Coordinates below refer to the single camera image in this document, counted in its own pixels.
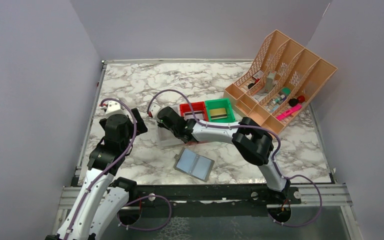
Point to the grey card holder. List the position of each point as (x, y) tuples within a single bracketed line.
[(193, 164)]

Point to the silver card with stripe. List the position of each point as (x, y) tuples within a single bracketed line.
[(198, 114)]

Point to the grey box in organizer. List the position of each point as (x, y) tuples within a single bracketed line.
[(269, 83)]

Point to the green capped glue stick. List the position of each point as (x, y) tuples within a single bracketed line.
[(282, 95)]

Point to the pink highlighter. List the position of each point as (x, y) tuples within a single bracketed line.
[(289, 112)]

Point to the gold card with stripe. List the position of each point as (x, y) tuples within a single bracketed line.
[(218, 113)]

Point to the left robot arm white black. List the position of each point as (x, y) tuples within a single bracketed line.
[(101, 195)]

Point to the red plastic bin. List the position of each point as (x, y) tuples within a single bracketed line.
[(195, 107)]

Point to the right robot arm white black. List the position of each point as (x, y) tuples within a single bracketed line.
[(254, 143)]

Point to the black mounting rail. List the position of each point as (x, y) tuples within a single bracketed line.
[(208, 200)]

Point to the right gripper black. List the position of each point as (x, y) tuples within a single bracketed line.
[(165, 117)]

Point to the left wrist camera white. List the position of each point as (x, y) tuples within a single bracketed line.
[(112, 107)]

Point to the red white small box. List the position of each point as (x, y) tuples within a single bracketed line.
[(258, 75)]

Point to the green plastic bin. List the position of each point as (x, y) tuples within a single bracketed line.
[(221, 103)]

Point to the peach desk organizer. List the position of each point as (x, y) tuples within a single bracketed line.
[(298, 69)]

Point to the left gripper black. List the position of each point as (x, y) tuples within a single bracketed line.
[(139, 120)]

